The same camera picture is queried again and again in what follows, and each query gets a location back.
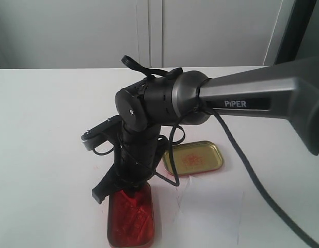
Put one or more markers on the white cabinet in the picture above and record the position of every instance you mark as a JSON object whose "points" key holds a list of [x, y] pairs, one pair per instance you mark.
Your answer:
{"points": [[96, 34]]}

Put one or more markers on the gold tin lid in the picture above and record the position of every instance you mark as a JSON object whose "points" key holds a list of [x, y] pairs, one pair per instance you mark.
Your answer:
{"points": [[197, 157]]}

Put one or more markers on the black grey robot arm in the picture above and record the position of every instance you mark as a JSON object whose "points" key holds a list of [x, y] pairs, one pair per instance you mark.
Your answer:
{"points": [[167, 98]]}

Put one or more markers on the red ink pad tin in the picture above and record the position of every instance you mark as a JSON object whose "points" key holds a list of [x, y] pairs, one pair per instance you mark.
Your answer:
{"points": [[130, 221]]}

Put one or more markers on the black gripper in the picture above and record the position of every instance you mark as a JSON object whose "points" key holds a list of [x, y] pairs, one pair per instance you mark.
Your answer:
{"points": [[137, 160]]}

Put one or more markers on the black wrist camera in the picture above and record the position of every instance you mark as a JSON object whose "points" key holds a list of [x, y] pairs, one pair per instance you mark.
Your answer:
{"points": [[107, 131]]}

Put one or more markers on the white paper sheet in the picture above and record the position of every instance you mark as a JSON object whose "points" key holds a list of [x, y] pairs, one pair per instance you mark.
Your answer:
{"points": [[209, 215]]}

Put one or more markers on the dark vertical post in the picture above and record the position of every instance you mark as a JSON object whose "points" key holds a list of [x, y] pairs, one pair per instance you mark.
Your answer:
{"points": [[295, 30]]}

